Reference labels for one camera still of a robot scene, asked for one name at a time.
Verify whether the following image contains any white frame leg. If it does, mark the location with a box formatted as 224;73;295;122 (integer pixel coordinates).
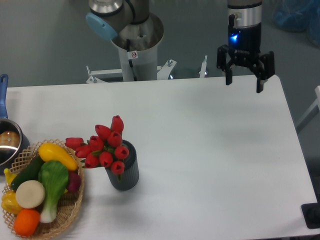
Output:
295;85;320;133

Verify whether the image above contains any black device at edge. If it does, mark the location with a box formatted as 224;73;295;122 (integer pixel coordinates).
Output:
301;203;320;229

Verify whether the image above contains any blue handled saucepan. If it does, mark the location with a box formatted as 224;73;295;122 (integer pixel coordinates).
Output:
0;74;30;176

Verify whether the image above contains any yellow banana tip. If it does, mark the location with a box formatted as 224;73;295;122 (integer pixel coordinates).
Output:
3;168;17;186

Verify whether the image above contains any yellow bell pepper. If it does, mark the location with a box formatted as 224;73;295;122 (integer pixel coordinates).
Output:
1;190;23;215

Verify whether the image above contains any white metal mounting frame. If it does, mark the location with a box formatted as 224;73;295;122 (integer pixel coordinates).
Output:
85;55;208;84

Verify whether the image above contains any red tulip bouquet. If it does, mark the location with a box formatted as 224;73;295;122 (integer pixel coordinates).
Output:
65;115;130;181

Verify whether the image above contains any green bok choy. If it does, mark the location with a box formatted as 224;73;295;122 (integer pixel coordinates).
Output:
38;160;69;224

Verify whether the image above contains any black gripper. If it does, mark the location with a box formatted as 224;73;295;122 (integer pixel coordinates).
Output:
216;21;275;93

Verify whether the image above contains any dark grey ribbed vase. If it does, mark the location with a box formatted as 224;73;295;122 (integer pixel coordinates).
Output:
106;140;139;191

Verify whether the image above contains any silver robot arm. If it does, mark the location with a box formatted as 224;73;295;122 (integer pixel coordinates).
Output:
85;0;275;93

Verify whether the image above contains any white round radish slice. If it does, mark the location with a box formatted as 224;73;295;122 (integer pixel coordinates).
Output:
15;180;46;209

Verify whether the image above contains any purple red onion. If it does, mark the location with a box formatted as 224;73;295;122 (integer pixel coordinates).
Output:
66;171;82;193

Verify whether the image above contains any blue plastic bag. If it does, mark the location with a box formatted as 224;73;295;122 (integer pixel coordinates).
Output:
272;0;320;48

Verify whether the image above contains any orange fruit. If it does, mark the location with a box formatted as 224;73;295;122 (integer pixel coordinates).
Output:
13;208;41;237

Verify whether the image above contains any dark green cucumber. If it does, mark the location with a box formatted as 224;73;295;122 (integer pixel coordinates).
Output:
10;155;45;191

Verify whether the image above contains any yellow squash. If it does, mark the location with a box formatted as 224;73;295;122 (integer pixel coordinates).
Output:
38;142;78;171

